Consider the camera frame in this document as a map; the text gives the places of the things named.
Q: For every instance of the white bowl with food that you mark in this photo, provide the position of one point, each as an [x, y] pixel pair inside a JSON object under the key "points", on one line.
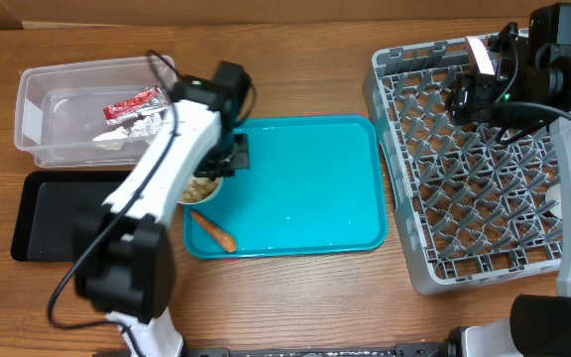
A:
{"points": [[199, 190]]}

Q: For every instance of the clear plastic storage bin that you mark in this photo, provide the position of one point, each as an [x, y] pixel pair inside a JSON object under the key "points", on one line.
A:
{"points": [[59, 112]]}

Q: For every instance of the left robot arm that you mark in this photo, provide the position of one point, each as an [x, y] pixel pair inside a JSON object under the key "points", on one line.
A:
{"points": [[122, 258]]}

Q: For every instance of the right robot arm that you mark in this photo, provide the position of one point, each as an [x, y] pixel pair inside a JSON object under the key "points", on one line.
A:
{"points": [[537, 325]]}

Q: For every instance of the white cup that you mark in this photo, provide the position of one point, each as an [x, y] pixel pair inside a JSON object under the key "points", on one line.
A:
{"points": [[553, 194]]}

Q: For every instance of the grey dishwasher rack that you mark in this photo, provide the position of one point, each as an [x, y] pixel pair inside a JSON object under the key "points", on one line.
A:
{"points": [[470, 211]]}

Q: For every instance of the red foil snack wrapper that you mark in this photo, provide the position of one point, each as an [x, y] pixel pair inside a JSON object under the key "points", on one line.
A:
{"points": [[150, 101]]}

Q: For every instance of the teal serving tray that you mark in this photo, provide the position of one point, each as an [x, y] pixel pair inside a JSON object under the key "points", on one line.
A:
{"points": [[314, 186]]}

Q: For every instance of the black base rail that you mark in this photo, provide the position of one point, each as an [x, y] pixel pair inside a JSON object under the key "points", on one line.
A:
{"points": [[428, 349]]}

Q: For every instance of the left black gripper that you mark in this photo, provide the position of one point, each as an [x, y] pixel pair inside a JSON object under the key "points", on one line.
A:
{"points": [[239, 161]]}

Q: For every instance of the white tissue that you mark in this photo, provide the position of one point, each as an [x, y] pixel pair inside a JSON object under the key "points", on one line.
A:
{"points": [[132, 131]]}

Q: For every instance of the orange carrot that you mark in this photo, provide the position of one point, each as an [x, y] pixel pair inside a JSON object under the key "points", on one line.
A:
{"points": [[225, 240]]}

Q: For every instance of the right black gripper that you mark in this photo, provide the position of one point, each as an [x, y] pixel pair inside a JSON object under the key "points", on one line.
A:
{"points": [[469, 104]]}

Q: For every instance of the large pink plate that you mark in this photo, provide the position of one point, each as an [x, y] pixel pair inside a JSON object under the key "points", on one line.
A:
{"points": [[479, 57]]}

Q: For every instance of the black plastic tray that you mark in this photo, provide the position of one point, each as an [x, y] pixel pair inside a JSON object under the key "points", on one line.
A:
{"points": [[50, 202]]}

